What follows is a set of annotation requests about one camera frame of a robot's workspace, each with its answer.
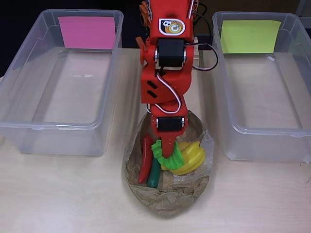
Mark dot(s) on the pink paper note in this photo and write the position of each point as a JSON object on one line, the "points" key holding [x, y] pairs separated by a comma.
{"points": [[87, 32]]}

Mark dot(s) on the red toy chili pepper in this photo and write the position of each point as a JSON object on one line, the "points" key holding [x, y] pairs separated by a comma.
{"points": [[145, 157]]}

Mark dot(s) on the red robot arm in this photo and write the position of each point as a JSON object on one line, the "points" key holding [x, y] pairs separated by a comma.
{"points": [[167, 85]]}

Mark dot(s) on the yellow paper note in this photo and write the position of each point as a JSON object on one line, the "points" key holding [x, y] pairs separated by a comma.
{"points": [[250, 36]]}

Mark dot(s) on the crumpled brown paper bag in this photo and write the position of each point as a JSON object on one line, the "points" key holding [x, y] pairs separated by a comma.
{"points": [[170, 201]]}

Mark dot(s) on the orange printed clamp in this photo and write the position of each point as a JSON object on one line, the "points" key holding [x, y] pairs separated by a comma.
{"points": [[143, 19]]}

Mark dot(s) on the green toy cucumber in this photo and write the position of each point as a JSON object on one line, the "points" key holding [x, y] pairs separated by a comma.
{"points": [[153, 174]]}

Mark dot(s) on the yellow toy banana bunch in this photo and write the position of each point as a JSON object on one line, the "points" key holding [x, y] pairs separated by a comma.
{"points": [[192, 157]]}

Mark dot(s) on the clear plastic bin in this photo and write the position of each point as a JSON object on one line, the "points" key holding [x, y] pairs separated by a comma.
{"points": [[60, 109], [264, 109]]}

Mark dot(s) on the green toy lettuce leaf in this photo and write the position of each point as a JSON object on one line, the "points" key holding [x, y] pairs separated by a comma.
{"points": [[175, 160]]}

